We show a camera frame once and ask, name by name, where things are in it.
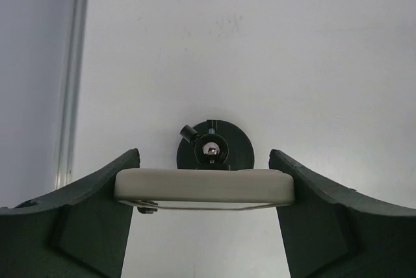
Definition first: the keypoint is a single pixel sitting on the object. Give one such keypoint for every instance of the black clamp phone stand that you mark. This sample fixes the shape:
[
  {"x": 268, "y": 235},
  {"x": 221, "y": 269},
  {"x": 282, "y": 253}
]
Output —
[{"x": 214, "y": 145}]

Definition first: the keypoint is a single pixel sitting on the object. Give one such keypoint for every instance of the left aluminium frame post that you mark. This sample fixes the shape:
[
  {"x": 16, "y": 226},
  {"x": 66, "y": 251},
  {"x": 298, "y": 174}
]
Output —
[{"x": 69, "y": 93}]

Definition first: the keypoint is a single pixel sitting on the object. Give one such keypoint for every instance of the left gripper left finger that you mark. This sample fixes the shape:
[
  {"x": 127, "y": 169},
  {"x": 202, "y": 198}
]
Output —
[{"x": 78, "y": 230}]

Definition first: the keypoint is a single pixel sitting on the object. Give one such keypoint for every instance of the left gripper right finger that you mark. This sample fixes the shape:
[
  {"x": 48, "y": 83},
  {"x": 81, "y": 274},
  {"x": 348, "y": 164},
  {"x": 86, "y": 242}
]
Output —
[{"x": 334, "y": 231}]

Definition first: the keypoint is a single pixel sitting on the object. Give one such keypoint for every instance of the cream case phone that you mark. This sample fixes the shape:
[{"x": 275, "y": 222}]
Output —
[{"x": 156, "y": 189}]

